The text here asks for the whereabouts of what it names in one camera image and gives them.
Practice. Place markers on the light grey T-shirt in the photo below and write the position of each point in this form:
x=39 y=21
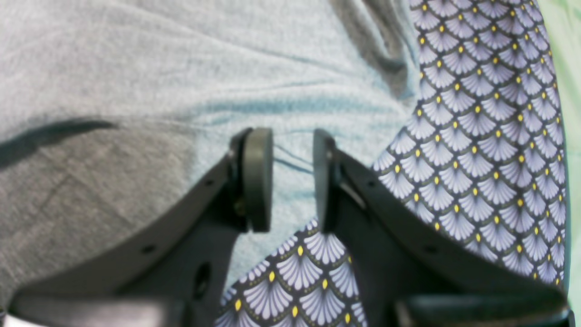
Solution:
x=111 y=110

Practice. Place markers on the fan-patterned table cloth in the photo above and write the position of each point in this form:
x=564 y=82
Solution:
x=481 y=162

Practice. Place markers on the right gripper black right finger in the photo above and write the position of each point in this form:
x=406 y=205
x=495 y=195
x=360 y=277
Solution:
x=409 y=275

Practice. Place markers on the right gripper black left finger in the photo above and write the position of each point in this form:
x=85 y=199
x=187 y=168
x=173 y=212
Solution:
x=172 y=273

